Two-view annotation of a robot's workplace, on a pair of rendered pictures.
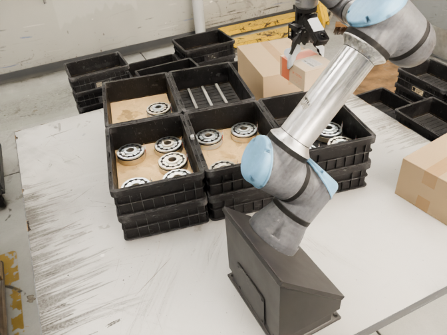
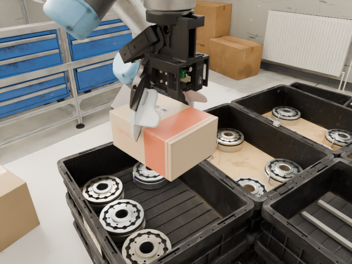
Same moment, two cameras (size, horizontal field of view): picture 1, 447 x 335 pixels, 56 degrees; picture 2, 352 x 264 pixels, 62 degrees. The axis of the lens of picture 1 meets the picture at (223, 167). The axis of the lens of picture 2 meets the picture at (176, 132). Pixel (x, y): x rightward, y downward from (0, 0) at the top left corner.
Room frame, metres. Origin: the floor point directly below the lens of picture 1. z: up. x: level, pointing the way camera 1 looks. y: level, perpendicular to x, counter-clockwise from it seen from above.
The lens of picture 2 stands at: (1.84, -0.49, 1.37)
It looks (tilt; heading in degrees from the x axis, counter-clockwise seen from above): 31 degrees down; 157
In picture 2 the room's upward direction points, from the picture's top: straight up
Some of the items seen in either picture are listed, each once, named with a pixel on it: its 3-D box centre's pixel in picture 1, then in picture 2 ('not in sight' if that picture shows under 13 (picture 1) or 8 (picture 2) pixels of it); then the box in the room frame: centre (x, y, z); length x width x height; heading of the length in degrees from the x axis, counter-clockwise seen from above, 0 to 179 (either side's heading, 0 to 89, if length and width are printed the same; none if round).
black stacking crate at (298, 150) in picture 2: (235, 145); (237, 157); (1.27, -0.05, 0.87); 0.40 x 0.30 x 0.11; 12
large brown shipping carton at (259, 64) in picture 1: (277, 74); not in sight; (1.98, -0.31, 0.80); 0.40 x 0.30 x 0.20; 13
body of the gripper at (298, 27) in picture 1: (303, 24); (173, 53); (1.42, -0.31, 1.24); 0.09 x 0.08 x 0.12; 22
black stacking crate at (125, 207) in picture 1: (153, 162); (299, 128); (1.21, 0.25, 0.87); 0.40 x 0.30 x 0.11; 12
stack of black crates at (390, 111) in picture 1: (382, 119); not in sight; (2.32, -1.05, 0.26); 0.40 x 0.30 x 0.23; 23
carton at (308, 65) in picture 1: (306, 69); (163, 131); (1.40, -0.32, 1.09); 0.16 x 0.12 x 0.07; 23
